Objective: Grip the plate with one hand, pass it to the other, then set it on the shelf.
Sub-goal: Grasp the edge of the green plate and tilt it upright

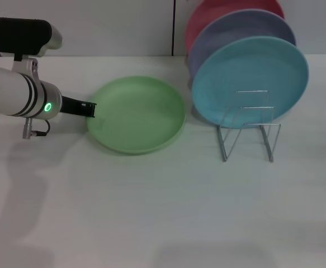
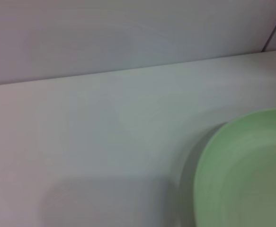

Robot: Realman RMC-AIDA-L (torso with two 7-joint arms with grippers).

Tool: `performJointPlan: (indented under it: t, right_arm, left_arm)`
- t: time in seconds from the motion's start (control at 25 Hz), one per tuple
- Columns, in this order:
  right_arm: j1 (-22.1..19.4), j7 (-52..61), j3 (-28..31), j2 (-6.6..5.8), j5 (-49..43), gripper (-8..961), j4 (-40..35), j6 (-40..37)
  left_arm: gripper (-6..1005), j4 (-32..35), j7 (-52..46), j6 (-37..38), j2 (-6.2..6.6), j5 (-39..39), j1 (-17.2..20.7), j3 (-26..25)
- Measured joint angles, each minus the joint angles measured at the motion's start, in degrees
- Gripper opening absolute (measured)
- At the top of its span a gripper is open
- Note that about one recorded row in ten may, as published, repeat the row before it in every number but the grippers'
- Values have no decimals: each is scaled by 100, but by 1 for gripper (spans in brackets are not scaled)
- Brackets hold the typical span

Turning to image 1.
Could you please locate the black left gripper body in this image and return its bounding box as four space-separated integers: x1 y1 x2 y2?
60 95 97 119

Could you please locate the green plate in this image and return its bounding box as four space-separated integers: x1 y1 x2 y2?
86 75 187 156

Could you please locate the red plate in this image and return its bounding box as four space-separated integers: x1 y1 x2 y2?
185 0 286 55

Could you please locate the purple plate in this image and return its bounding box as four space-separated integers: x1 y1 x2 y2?
187 8 297 82

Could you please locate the light blue plate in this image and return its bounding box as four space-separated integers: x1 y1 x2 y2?
191 35 310 130

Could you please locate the grey left arm connector cable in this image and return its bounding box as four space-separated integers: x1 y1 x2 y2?
21 117 51 140

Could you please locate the silver wire plate rack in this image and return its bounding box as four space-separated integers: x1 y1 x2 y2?
216 89 282 163

